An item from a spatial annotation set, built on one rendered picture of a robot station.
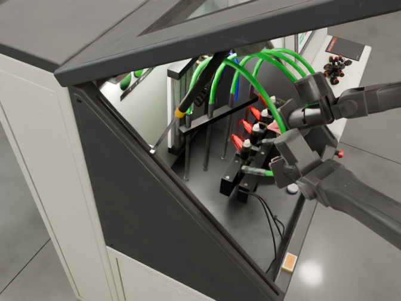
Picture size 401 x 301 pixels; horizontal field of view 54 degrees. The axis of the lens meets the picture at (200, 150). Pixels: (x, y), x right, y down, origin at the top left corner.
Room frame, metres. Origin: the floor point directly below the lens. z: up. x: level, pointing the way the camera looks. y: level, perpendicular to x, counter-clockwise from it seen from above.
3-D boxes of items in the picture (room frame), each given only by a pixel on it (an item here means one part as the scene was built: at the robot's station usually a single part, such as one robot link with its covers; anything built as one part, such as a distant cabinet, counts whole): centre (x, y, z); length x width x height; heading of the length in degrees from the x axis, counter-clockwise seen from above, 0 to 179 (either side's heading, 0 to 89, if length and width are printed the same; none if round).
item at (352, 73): (1.43, -0.55, 0.97); 0.70 x 0.22 x 0.03; 157
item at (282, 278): (0.75, -0.36, 0.87); 0.62 x 0.04 x 0.16; 157
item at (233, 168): (0.95, -0.19, 0.91); 0.34 x 0.10 x 0.15; 157
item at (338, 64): (1.46, -0.56, 1.01); 0.23 x 0.11 x 0.06; 157
